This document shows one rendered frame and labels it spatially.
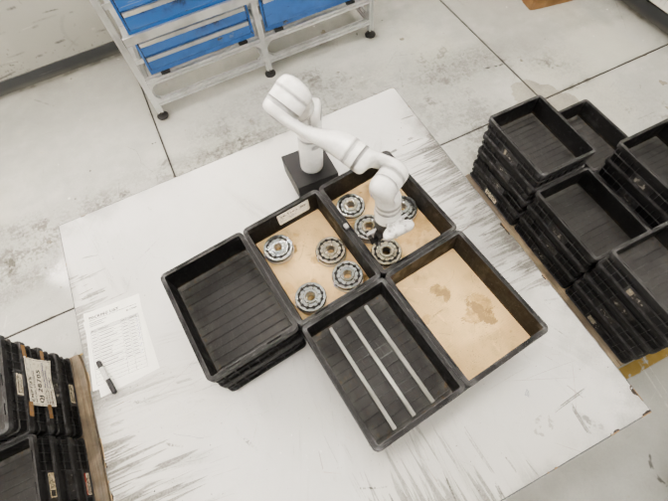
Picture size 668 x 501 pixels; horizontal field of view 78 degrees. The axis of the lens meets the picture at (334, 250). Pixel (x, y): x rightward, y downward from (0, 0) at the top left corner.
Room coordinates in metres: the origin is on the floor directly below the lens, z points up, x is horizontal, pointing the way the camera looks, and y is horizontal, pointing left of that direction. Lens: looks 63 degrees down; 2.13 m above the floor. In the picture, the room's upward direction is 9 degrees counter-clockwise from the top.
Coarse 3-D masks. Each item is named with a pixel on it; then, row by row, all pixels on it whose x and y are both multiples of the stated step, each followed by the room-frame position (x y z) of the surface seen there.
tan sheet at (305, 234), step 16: (304, 224) 0.78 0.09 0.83; (320, 224) 0.77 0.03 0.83; (304, 240) 0.71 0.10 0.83; (320, 240) 0.70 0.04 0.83; (304, 256) 0.65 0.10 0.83; (352, 256) 0.62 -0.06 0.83; (288, 272) 0.60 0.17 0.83; (304, 272) 0.59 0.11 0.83; (320, 272) 0.58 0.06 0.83; (288, 288) 0.54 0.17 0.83; (336, 288) 0.51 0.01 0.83
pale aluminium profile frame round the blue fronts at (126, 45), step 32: (96, 0) 2.33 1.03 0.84; (256, 0) 2.57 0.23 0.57; (352, 0) 2.80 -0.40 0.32; (160, 32) 2.38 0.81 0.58; (256, 32) 2.60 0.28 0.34; (288, 32) 2.64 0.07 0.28; (128, 64) 2.32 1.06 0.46; (192, 64) 2.43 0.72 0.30; (256, 64) 2.55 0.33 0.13; (160, 96) 2.37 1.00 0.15
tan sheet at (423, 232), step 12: (348, 192) 0.89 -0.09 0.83; (360, 192) 0.88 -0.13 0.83; (336, 204) 0.84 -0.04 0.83; (372, 204) 0.82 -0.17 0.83; (420, 216) 0.74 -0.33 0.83; (420, 228) 0.69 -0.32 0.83; (432, 228) 0.68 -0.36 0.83; (396, 240) 0.66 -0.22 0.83; (408, 240) 0.65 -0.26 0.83; (420, 240) 0.64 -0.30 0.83; (384, 252) 0.62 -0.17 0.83; (408, 252) 0.60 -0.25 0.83
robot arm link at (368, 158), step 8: (368, 152) 0.64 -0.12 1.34; (376, 152) 0.64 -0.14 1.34; (360, 160) 0.62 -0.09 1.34; (368, 160) 0.62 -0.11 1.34; (376, 160) 0.63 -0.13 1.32; (384, 160) 0.62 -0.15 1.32; (392, 160) 0.62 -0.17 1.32; (352, 168) 0.62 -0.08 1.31; (360, 168) 0.61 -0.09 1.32; (368, 168) 0.62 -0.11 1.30; (376, 168) 0.64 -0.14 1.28; (384, 168) 0.61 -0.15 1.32; (392, 168) 0.60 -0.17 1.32; (400, 168) 0.60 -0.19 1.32; (392, 176) 0.58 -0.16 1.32; (400, 176) 0.58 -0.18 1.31; (408, 176) 0.59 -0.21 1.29; (400, 184) 0.57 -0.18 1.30
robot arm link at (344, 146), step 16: (272, 96) 0.78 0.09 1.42; (272, 112) 0.75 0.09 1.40; (288, 112) 0.75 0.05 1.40; (288, 128) 0.73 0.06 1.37; (304, 128) 0.71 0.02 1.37; (320, 128) 0.72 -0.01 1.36; (320, 144) 0.68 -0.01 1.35; (336, 144) 0.66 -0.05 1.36; (352, 144) 0.66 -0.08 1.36; (352, 160) 0.63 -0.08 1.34
